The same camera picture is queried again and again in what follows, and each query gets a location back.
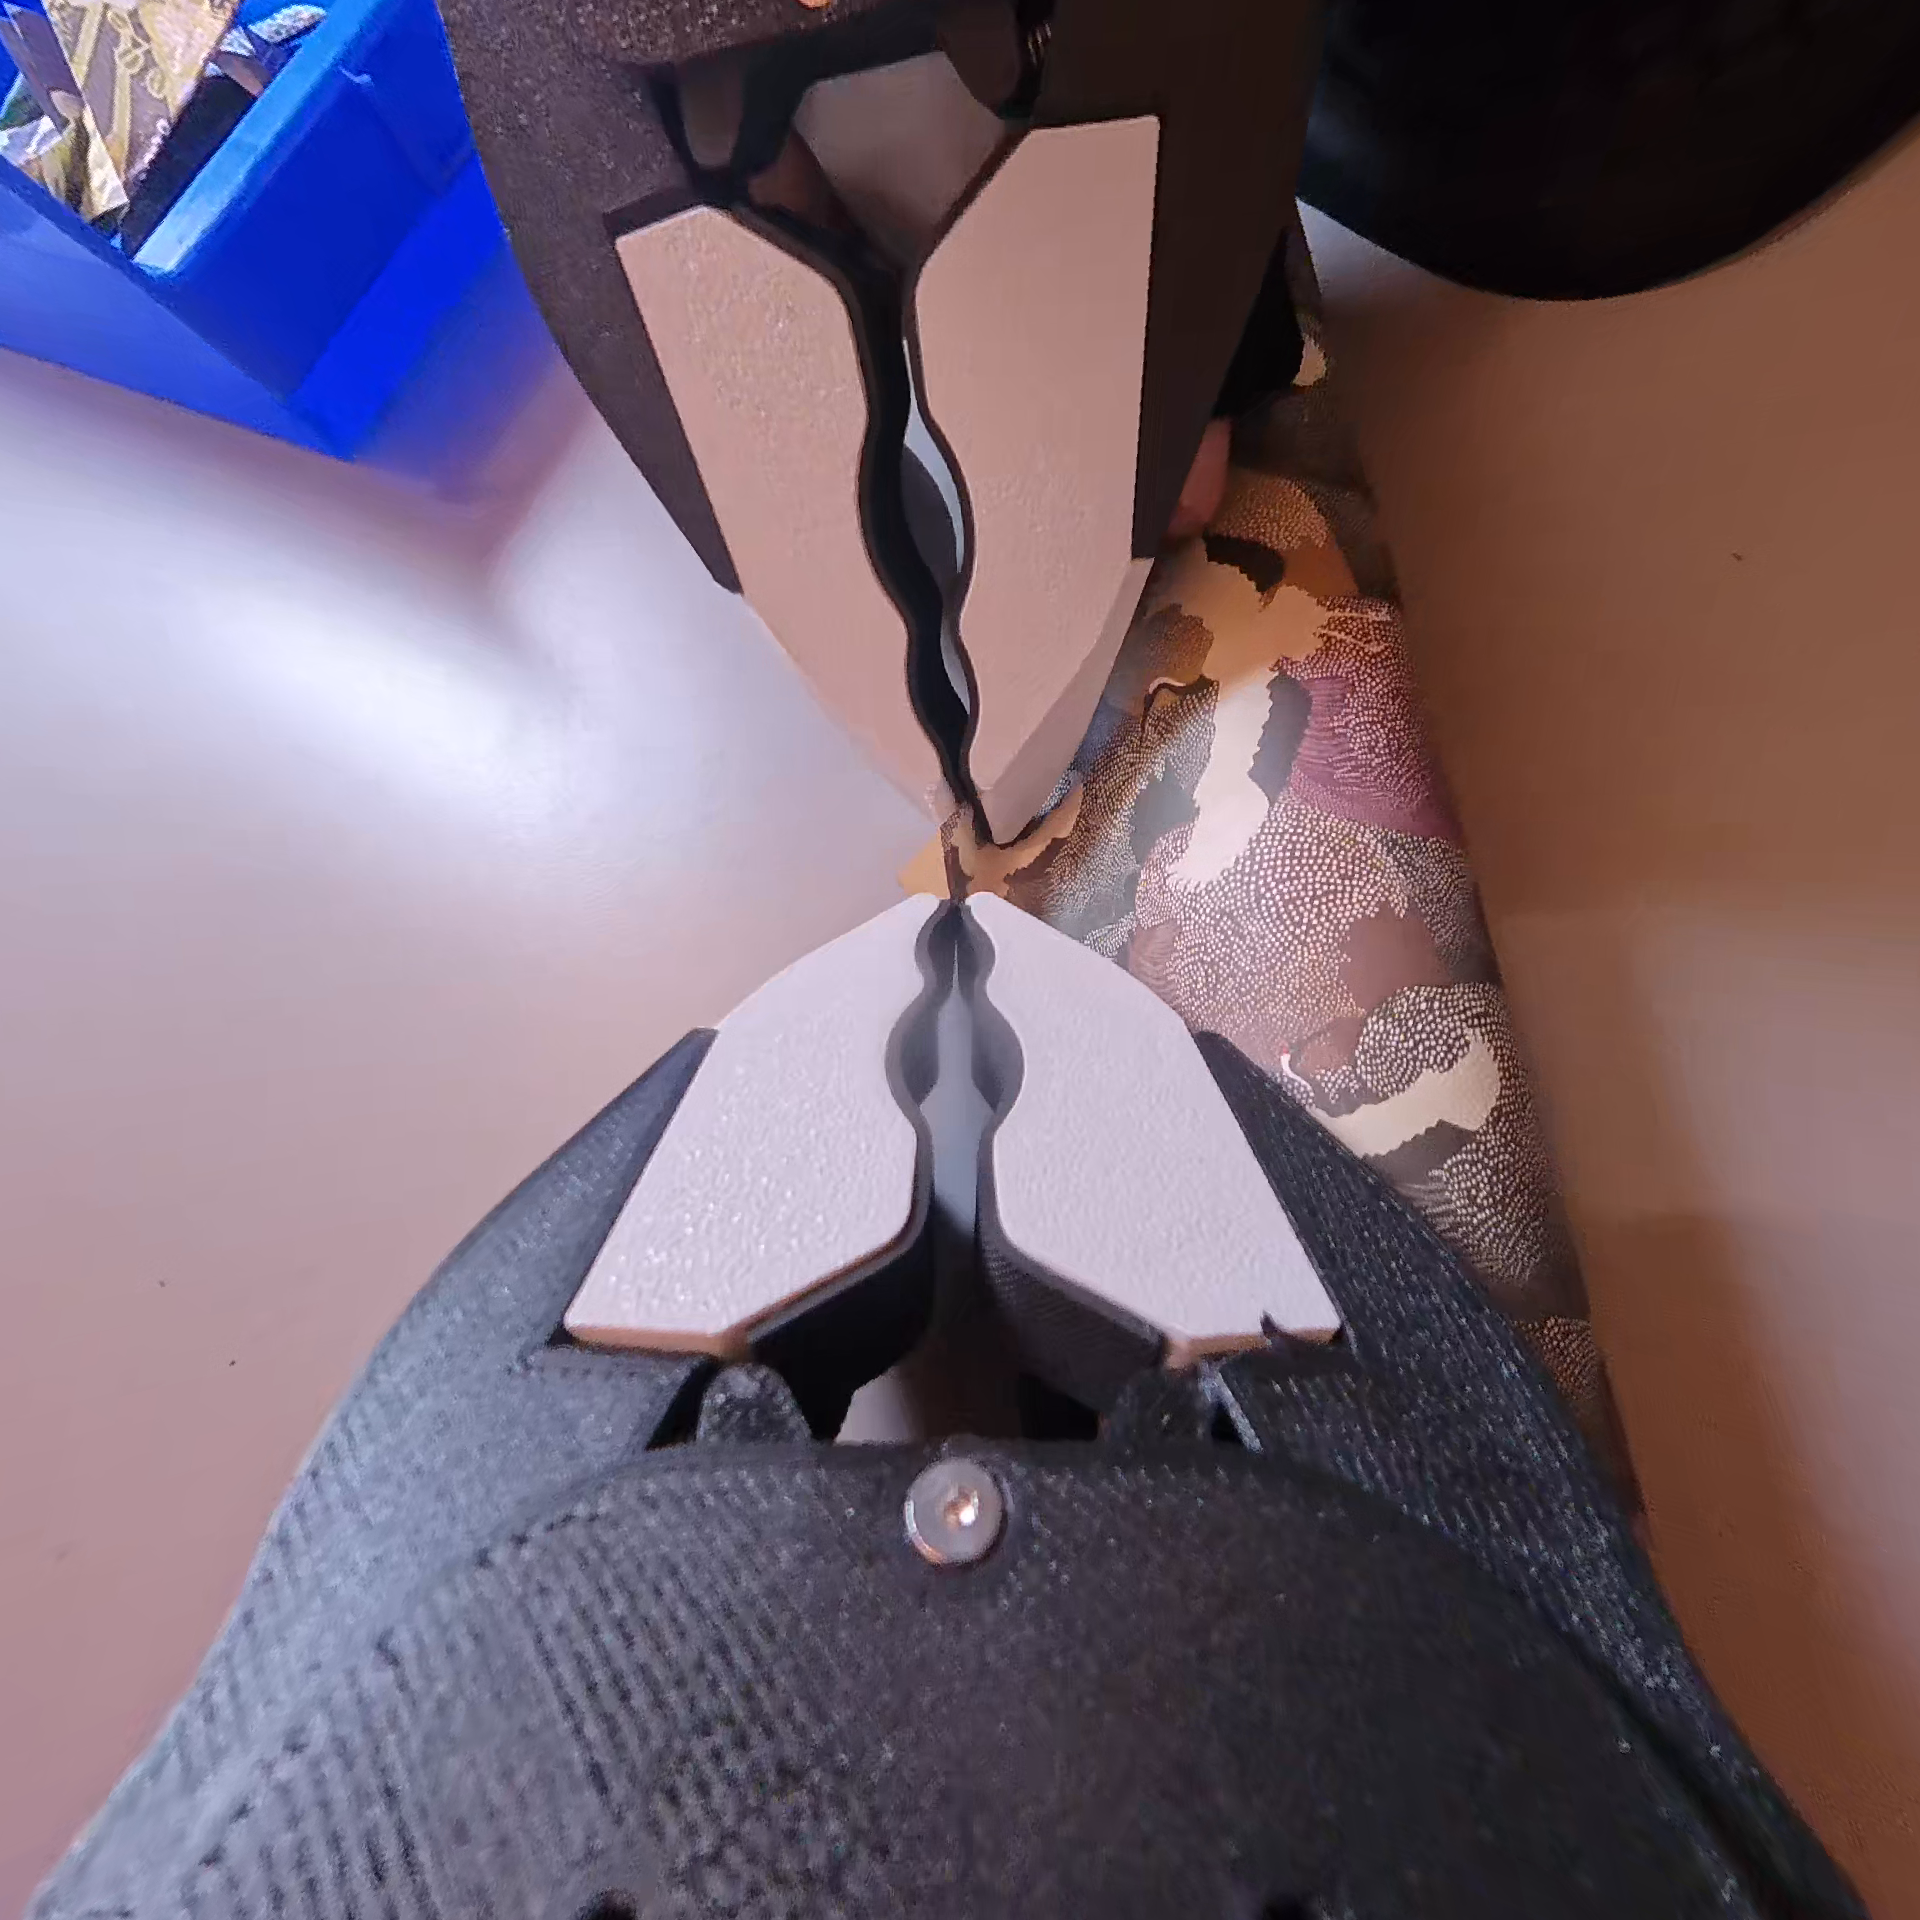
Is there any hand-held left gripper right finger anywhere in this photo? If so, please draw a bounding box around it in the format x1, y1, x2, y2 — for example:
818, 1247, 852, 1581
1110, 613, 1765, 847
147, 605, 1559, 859
959, 892, 1345, 1436

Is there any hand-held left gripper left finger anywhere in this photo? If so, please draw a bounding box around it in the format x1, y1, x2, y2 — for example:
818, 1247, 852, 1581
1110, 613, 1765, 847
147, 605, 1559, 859
563, 895, 956, 1436

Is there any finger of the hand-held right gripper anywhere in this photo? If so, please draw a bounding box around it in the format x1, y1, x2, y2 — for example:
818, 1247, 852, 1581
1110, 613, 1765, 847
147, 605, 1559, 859
905, 113, 1169, 835
612, 193, 984, 824

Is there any blue plastic bin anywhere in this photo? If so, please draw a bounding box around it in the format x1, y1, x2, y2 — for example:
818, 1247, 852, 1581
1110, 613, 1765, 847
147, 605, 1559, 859
0, 0, 566, 471

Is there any tan backed camouflage paper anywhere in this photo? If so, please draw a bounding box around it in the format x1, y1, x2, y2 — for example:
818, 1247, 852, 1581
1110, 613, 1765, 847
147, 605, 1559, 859
942, 294, 1643, 1509

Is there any yellow backed black patterned paper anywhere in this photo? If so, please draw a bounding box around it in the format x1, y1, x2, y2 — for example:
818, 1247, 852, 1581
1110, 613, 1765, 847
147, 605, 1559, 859
89, 0, 320, 158

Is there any person's right hand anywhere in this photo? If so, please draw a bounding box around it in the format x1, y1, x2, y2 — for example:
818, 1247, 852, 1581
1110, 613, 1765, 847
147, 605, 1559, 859
1156, 420, 1238, 552

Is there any black textured pad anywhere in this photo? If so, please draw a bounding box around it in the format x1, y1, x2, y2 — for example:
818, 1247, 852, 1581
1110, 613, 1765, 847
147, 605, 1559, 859
1299, 0, 1920, 307

